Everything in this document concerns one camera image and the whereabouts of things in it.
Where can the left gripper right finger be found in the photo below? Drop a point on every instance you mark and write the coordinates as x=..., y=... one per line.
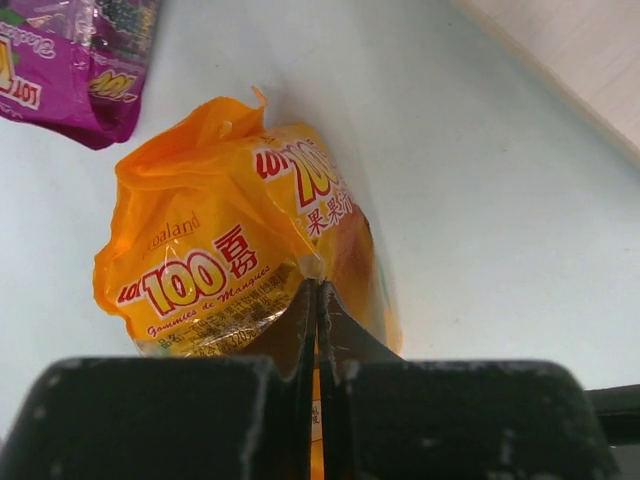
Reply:
x=388, y=418

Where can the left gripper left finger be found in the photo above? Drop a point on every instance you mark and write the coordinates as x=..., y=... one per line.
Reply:
x=240, y=416

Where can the orange mango candy bag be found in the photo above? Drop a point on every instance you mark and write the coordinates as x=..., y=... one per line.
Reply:
x=217, y=222

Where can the purple candy bag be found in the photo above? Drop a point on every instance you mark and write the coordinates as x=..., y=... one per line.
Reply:
x=77, y=68

